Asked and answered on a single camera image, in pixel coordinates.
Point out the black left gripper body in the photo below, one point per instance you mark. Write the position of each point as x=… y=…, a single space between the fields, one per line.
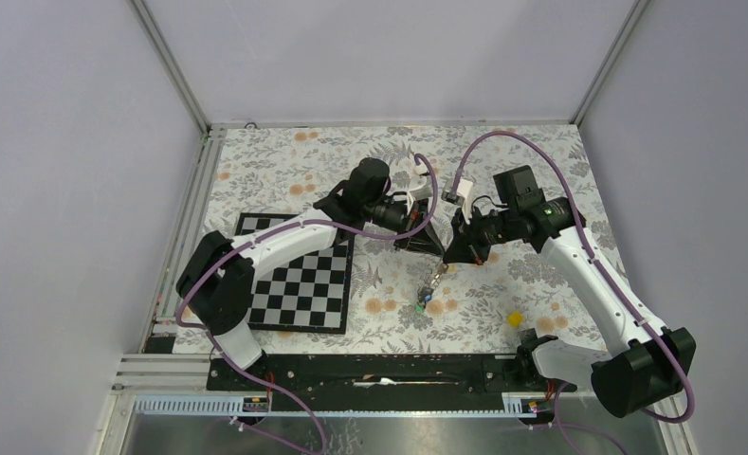
x=398 y=217

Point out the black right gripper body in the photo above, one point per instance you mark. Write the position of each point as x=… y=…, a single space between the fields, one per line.
x=493 y=228

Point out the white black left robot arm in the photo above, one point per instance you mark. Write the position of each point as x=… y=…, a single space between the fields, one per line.
x=219 y=277

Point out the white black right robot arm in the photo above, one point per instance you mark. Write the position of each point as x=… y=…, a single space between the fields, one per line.
x=644 y=361

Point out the floral patterned table mat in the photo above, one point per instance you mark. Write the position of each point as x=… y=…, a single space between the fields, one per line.
x=285 y=170

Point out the yellow cube block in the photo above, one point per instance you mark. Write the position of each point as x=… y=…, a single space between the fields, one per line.
x=515 y=320

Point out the black white chessboard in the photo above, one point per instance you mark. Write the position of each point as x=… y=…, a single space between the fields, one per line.
x=300 y=290

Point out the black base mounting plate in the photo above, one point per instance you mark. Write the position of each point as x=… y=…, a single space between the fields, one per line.
x=451 y=384

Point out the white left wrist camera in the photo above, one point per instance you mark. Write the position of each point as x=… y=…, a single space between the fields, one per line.
x=420 y=187

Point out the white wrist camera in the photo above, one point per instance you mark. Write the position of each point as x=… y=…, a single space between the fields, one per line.
x=459 y=196
x=420 y=187

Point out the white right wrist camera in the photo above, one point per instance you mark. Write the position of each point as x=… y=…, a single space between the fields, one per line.
x=459 y=196

